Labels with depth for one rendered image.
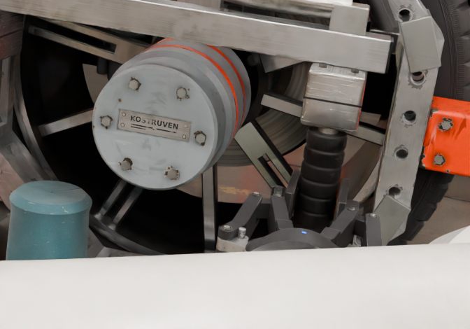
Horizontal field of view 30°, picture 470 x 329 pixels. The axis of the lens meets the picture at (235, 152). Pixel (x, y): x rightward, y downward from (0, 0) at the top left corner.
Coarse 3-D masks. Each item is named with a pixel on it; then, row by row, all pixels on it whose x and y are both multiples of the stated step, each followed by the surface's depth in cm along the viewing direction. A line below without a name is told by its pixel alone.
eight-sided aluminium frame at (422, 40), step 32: (416, 0) 93; (416, 32) 93; (0, 64) 104; (416, 64) 94; (0, 96) 106; (416, 96) 95; (0, 128) 107; (416, 128) 96; (0, 160) 106; (32, 160) 111; (384, 160) 98; (416, 160) 97; (0, 192) 107; (384, 192) 99; (384, 224) 100; (96, 256) 110; (128, 256) 112
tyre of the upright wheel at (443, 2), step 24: (432, 0) 100; (456, 0) 100; (456, 24) 101; (456, 48) 101; (456, 72) 102; (456, 96) 103; (24, 144) 115; (432, 192) 107; (408, 216) 108; (408, 240) 109
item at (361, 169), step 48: (48, 48) 120; (96, 48) 111; (144, 48) 110; (48, 96) 120; (48, 144) 117; (240, 144) 111; (96, 192) 121; (144, 192) 130; (144, 240) 117; (192, 240) 121
